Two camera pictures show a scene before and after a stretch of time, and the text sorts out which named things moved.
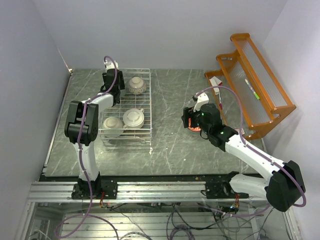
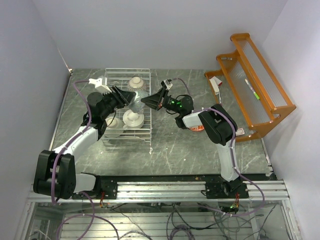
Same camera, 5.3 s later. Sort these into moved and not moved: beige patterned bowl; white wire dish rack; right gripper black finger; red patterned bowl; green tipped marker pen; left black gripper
Moved: left black gripper; right gripper black finger
Not moved: red patterned bowl; beige patterned bowl; white wire dish rack; green tipped marker pen
